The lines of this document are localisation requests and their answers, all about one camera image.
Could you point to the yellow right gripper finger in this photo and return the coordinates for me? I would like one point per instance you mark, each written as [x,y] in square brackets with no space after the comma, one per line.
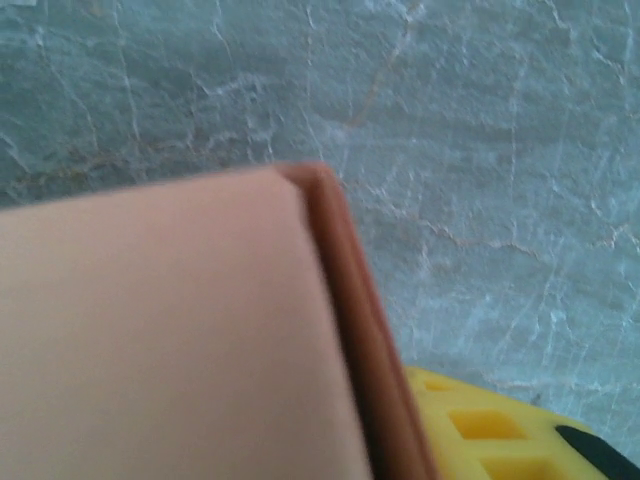
[500,450]

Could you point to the orange paper box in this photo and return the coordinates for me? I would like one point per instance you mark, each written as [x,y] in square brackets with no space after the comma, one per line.
[175,325]

